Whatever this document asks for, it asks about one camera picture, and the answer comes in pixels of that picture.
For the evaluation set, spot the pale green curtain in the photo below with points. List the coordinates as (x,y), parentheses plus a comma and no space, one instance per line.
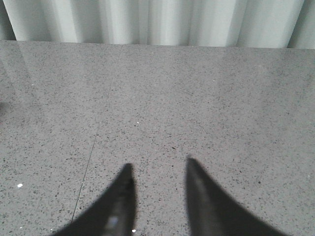
(213,23)

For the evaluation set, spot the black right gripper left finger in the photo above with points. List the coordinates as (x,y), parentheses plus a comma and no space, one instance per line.
(112,214)

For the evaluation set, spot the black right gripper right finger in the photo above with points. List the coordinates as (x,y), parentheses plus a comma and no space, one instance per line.
(212,212)

